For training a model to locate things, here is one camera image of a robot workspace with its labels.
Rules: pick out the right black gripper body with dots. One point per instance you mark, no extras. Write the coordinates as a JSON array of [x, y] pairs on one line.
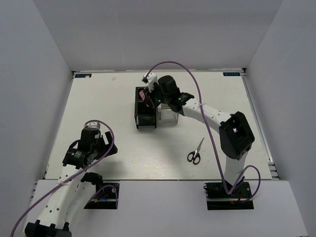
[[155, 97]]

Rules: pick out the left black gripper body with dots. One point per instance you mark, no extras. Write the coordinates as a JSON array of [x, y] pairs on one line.
[[100, 148]]

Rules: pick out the pink translucent eraser case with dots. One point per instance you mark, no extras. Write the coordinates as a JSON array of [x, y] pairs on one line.
[[142, 95]]

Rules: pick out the black handled scissors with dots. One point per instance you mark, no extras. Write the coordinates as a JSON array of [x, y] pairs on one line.
[[194, 156]]

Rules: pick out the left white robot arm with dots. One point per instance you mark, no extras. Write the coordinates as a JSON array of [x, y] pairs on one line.
[[76, 186]]

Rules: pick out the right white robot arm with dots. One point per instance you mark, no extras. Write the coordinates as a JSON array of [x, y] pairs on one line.
[[236, 136]]

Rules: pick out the black slotted container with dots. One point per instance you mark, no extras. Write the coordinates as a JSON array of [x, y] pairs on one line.
[[144, 115]]

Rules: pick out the white slotted container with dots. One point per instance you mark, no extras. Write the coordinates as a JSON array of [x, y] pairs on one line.
[[166, 117]]

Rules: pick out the left blue table label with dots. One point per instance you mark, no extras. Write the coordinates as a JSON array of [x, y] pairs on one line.
[[83, 75]]

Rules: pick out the blue table label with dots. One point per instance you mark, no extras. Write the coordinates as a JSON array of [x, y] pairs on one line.
[[83, 75], [231, 74]]

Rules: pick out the right blue table label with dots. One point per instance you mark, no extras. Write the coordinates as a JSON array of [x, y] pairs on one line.
[[231, 74]]

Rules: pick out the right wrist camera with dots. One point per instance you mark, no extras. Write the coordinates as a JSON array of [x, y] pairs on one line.
[[150, 79]]

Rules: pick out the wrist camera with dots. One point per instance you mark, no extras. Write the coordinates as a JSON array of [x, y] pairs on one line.
[[150, 79], [92, 126]]

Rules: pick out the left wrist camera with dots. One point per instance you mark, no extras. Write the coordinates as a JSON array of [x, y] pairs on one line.
[[92, 126]]

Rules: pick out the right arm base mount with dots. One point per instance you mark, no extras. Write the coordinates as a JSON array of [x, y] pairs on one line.
[[218, 199]]

